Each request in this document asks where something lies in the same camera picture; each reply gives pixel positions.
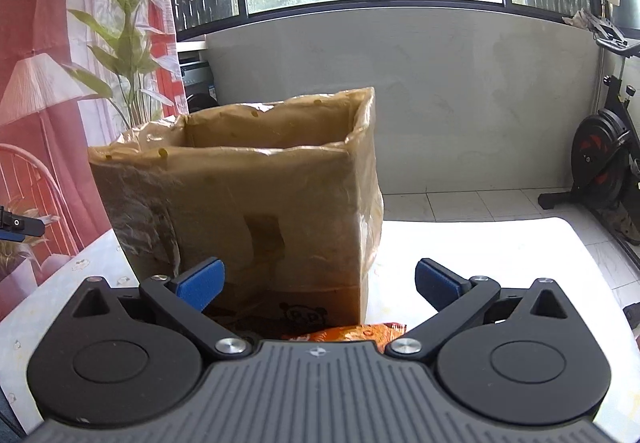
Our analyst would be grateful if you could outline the orange snack bag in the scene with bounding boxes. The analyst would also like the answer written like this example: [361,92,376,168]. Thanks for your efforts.
[290,323,407,353]

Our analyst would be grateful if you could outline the brown taped cardboard box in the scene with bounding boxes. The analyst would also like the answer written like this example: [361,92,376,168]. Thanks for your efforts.
[88,88,383,333]

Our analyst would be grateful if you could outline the green bamboo plant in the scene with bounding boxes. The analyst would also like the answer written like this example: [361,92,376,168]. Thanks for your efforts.
[64,0,177,129]

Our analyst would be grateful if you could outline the red white printed curtain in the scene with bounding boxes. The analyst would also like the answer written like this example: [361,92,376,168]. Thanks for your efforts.
[1,0,186,314]

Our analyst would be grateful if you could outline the black exercise bike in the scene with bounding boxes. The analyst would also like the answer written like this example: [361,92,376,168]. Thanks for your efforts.
[537,0,640,246]

